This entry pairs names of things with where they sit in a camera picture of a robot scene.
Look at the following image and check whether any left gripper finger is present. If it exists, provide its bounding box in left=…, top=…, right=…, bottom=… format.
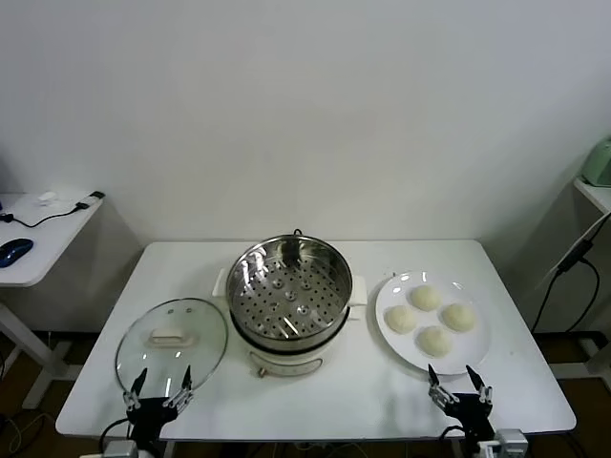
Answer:
left=161, top=364, right=196, bottom=409
left=122, top=366, right=149, bottom=411

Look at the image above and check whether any blue computer mouse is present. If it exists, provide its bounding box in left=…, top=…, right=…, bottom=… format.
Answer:
left=0, top=237, right=35, bottom=267

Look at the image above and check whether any white side desk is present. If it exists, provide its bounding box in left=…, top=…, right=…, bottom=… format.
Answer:
left=529, top=177, right=611, bottom=383
left=0, top=191, right=144, bottom=411

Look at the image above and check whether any black desk cable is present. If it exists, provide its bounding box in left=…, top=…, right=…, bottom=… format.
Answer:
left=0, top=190, right=106, bottom=229

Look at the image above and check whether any steel steamer pot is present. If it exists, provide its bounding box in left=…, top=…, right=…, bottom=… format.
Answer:
left=212, top=266, right=369, bottom=382

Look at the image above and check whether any pale green appliance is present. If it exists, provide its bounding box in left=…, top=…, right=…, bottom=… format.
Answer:
left=580, top=135, right=611, bottom=187

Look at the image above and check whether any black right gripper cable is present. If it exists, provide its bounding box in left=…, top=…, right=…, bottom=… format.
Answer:
left=438, top=424, right=467, bottom=458

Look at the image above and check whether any white round plate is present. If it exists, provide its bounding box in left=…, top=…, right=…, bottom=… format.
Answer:
left=374, top=270, right=493, bottom=377

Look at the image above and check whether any black power adapter cable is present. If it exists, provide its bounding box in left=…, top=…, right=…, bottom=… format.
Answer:
left=530, top=237, right=602, bottom=335

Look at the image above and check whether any white steamed baozi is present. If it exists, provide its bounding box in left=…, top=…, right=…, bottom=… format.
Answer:
left=384, top=304, right=421, bottom=334
left=409, top=283, right=443, bottom=314
left=439, top=302, right=478, bottom=333
left=416, top=325, right=453, bottom=359

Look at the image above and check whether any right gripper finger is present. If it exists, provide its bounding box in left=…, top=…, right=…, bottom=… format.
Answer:
left=465, top=364, right=494, bottom=406
left=427, top=364, right=457, bottom=409

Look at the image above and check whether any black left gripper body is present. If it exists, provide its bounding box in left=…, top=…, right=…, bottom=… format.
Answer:
left=124, top=396, right=180, bottom=458

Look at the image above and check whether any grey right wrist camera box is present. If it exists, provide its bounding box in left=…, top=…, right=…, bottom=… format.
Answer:
left=476, top=427, right=530, bottom=458

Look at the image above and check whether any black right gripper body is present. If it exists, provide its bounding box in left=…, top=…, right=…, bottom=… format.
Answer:
left=448, top=391, right=495, bottom=443

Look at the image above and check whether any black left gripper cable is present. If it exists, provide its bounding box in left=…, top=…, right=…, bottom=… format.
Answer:
left=97, top=417, right=133, bottom=458

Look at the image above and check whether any glass lid with white handle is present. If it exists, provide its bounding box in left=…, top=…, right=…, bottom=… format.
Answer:
left=114, top=297, right=229, bottom=402

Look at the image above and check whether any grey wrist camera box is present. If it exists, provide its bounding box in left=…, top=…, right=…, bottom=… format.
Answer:
left=103, top=439, right=138, bottom=458
left=476, top=427, right=530, bottom=458

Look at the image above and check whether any stainless steel steamer basket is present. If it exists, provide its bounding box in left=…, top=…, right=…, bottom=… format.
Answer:
left=224, top=234, right=355, bottom=352

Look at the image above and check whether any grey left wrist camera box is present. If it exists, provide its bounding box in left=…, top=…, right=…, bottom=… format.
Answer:
left=103, top=439, right=138, bottom=458

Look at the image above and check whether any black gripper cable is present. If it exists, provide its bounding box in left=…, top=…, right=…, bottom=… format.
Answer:
left=97, top=417, right=133, bottom=458
left=438, top=424, right=467, bottom=458

